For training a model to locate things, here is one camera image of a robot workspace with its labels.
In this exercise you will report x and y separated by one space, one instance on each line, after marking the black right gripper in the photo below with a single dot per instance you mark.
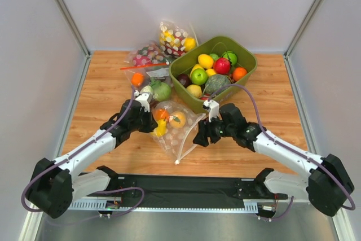
207 132

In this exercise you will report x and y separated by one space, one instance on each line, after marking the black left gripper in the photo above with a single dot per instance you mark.
147 122

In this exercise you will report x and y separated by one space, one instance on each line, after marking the clear zip bag with fruit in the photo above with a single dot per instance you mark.
177 143

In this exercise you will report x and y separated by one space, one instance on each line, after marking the fake yellow peach with leaf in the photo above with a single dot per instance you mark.
177 120

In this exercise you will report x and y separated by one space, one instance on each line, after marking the fake red peach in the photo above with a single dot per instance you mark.
222 66

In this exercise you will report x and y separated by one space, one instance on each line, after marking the fake yellow lemon from bag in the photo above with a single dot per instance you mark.
206 61

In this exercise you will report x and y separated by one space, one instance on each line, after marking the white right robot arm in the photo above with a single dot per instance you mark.
323 181

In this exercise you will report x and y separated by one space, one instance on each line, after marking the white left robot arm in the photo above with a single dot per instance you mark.
55 184

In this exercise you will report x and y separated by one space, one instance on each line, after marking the fake orange in zip bag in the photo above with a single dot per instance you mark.
161 114

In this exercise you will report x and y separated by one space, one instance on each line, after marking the fake yellow pear in bag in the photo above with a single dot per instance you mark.
160 130

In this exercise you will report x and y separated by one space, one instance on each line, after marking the fake green cabbage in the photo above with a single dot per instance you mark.
162 91

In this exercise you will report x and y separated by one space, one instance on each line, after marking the clear bag with orange zipper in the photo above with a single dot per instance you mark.
151 78

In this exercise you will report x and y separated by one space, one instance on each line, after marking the fake yellow quince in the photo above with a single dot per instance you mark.
195 90

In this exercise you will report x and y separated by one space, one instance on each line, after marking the fake netted melon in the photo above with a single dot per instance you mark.
214 83

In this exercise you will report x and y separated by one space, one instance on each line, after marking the fake dark red plum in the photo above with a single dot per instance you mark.
184 80

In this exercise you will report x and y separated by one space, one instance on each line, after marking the fake green apple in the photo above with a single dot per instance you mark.
199 77

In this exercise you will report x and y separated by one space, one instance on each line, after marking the polka dot bag with strawberry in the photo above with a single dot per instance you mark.
146 54

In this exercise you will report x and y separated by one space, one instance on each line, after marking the fake orange in bin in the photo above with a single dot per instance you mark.
239 73

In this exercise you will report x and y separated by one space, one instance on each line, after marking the fake bumpy green fruit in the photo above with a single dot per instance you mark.
214 56

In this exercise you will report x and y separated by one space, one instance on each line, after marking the polka dot bag with lemon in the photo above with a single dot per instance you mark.
176 41

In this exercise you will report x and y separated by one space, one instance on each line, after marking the fake striped watermelon ball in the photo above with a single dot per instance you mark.
230 56

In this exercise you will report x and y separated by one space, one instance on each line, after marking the green plastic bin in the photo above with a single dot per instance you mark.
217 45

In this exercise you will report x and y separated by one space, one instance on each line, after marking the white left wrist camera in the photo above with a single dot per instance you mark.
145 99

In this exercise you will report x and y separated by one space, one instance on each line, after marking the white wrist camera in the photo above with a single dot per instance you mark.
145 99
212 108

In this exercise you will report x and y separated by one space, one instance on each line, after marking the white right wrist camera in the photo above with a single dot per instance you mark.
212 108

